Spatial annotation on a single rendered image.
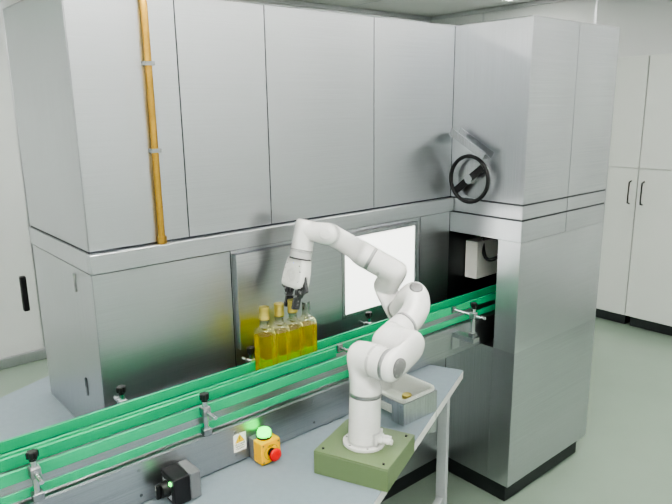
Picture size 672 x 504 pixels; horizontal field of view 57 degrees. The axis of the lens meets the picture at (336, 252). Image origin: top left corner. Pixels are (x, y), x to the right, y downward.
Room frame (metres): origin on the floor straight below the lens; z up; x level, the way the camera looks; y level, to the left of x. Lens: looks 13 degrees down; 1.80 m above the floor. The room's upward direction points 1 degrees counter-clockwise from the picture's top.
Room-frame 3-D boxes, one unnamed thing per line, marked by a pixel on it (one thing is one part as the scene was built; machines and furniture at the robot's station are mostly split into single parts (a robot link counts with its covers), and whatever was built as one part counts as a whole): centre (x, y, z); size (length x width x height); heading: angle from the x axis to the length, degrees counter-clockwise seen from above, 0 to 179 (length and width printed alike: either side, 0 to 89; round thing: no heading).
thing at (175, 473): (1.53, 0.44, 0.79); 0.08 x 0.08 x 0.08; 40
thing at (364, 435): (1.69, -0.09, 0.89); 0.16 x 0.13 x 0.15; 68
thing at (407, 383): (2.04, -0.21, 0.80); 0.22 x 0.17 x 0.09; 40
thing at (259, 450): (1.72, 0.22, 0.79); 0.07 x 0.07 x 0.07; 40
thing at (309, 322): (2.07, 0.11, 0.99); 0.06 x 0.06 x 0.21; 41
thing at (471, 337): (2.46, -0.55, 0.90); 0.17 x 0.05 x 0.23; 40
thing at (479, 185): (2.68, -0.59, 1.49); 0.21 x 0.05 x 0.21; 40
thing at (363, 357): (1.69, -0.09, 1.05); 0.13 x 0.10 x 0.16; 49
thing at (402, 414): (2.06, -0.19, 0.79); 0.27 x 0.17 x 0.08; 40
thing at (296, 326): (2.03, 0.15, 0.99); 0.06 x 0.06 x 0.21; 41
